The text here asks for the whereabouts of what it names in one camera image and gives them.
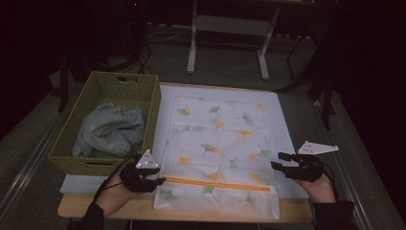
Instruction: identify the green woven basket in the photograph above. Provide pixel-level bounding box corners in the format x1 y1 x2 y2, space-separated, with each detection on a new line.
47 70 162 177

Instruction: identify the light blue cloth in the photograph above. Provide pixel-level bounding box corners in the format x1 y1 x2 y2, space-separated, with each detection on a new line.
71 102 147 159

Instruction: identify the aluminium floor rail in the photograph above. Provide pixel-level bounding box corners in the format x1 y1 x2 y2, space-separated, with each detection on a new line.
0 104 75 209
312 99 374 230

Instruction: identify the white metal stand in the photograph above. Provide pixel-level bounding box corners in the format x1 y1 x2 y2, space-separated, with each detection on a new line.
186 0 282 81

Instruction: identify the white floor cable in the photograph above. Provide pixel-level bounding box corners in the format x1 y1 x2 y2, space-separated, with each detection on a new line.
147 29 192 44

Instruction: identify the person's right hand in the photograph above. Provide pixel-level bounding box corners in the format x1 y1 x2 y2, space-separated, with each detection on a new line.
295 173 337 204

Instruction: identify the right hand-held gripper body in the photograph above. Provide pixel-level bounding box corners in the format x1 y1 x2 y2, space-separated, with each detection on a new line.
284 140 339 183

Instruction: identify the black floor cable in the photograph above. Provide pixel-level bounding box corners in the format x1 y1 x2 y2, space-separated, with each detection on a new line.
137 41 161 78

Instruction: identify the leaf-print mesh laundry bag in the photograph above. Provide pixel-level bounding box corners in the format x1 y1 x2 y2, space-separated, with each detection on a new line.
152 94 282 220

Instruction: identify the black floor stand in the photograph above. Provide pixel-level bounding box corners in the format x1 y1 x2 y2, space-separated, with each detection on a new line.
56 47 145 113

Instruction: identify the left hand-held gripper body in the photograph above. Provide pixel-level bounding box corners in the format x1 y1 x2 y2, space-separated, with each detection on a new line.
119 149 160 194

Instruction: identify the white table mat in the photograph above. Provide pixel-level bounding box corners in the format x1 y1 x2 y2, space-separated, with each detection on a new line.
59 83 310 200

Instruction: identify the person's left hand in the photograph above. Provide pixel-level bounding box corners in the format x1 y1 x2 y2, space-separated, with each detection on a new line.
95 175 138 219

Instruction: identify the black metal frame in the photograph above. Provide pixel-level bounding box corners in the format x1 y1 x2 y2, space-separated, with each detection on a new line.
276 18 338 130

